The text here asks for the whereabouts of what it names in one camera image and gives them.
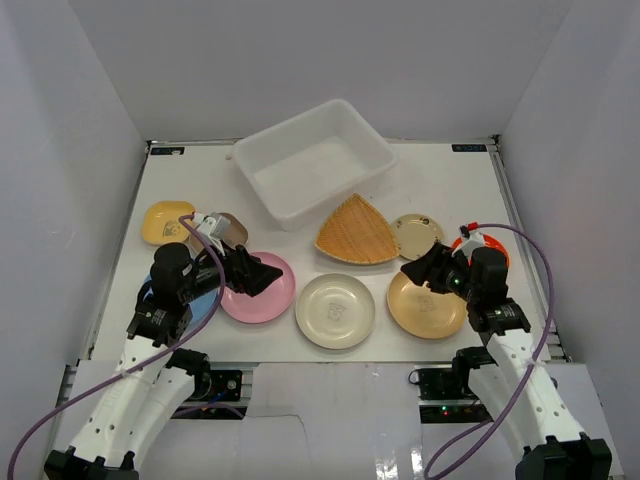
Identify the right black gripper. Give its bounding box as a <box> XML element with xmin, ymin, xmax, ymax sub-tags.
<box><xmin>400</xmin><ymin>243</ymin><xmax>479</xmax><ymax>303</ymax></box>

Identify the pink round plate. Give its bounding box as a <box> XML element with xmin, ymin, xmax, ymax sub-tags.
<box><xmin>221</xmin><ymin>252</ymin><xmax>296</xmax><ymax>324</ymax></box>

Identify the tan round plate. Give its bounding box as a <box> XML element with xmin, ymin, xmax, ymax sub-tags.
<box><xmin>387</xmin><ymin>272</ymin><xmax>467</xmax><ymax>340</ymax></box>

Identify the woven bamboo fan tray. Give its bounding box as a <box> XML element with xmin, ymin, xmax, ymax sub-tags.
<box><xmin>314</xmin><ymin>194</ymin><xmax>399</xmax><ymax>265</ymax></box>

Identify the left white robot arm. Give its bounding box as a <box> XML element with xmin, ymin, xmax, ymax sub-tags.
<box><xmin>44</xmin><ymin>242</ymin><xmax>283</xmax><ymax>479</ymax></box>

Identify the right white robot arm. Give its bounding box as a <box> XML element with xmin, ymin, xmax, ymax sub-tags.
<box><xmin>401</xmin><ymin>243</ymin><xmax>612</xmax><ymax>479</ymax></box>

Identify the white plastic bin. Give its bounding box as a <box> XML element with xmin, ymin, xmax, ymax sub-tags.
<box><xmin>232</xmin><ymin>99</ymin><xmax>398</xmax><ymax>232</ymax></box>

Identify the small floral cream plate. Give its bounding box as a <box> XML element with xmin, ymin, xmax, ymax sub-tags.
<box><xmin>390</xmin><ymin>213</ymin><xmax>446</xmax><ymax>260</ymax></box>

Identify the brown square plate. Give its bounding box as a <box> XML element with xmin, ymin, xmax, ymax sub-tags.
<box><xmin>188</xmin><ymin>212</ymin><xmax>248</xmax><ymax>257</ymax></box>

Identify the orange round plate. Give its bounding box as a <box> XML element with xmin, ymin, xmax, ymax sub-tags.
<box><xmin>451</xmin><ymin>233</ymin><xmax>510</xmax><ymax>266</ymax></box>

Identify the blue round plate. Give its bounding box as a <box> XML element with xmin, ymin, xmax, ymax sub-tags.
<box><xmin>138</xmin><ymin>275</ymin><xmax>218</xmax><ymax>329</ymax></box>

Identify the cream round plate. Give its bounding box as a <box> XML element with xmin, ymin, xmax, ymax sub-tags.
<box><xmin>295</xmin><ymin>273</ymin><xmax>376</xmax><ymax>350</ymax></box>

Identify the yellow square plate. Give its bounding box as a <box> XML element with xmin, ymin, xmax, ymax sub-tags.
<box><xmin>141</xmin><ymin>200</ymin><xmax>195</xmax><ymax>246</ymax></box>

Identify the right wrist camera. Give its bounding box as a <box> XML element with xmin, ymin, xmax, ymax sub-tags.
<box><xmin>455</xmin><ymin>223</ymin><xmax>486</xmax><ymax>260</ymax></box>

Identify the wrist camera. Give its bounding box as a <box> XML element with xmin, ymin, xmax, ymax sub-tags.
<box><xmin>455</xmin><ymin>223</ymin><xmax>486</xmax><ymax>260</ymax></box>
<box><xmin>190</xmin><ymin>212</ymin><xmax>231</xmax><ymax>252</ymax></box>

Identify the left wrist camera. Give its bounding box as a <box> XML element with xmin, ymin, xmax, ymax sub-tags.
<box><xmin>190</xmin><ymin>212</ymin><xmax>231</xmax><ymax>252</ymax></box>

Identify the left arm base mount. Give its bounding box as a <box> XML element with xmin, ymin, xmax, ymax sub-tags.
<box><xmin>172</xmin><ymin>369</ymin><xmax>244</xmax><ymax>420</ymax></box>

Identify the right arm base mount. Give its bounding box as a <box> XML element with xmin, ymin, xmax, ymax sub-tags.
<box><xmin>407</xmin><ymin>367</ymin><xmax>491</xmax><ymax>424</ymax></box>

